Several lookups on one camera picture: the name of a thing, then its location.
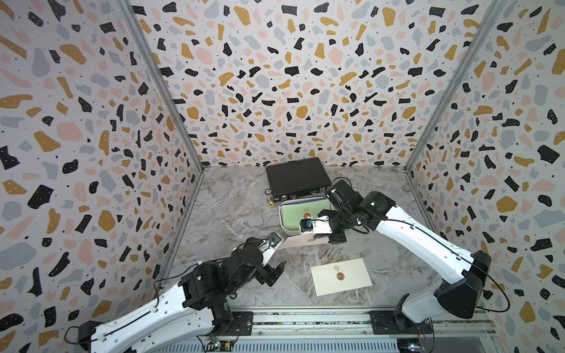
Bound small electronics board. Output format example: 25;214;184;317
204;335;236;352

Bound aluminium corner post left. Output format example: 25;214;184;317
115;0;205;173

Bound black metal briefcase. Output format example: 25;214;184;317
266;157;331;202

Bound aluminium corner post right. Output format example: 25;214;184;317
403;0;509;173

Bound small brass keys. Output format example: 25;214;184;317
267;197;277;208

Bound white storage tray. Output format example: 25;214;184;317
278;196;337;238

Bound mint green envelope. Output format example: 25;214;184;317
281;199;335;235

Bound pink envelope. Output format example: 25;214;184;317
278;235;329;250

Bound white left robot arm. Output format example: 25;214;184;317
76;232;285;352

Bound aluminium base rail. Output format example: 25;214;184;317
174;307;504;352

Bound aluminium corner post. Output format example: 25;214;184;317
115;0;205;173
403;0;509;173

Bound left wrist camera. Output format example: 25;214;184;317
258;232;285;267

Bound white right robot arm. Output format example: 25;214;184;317
310;182;491;332

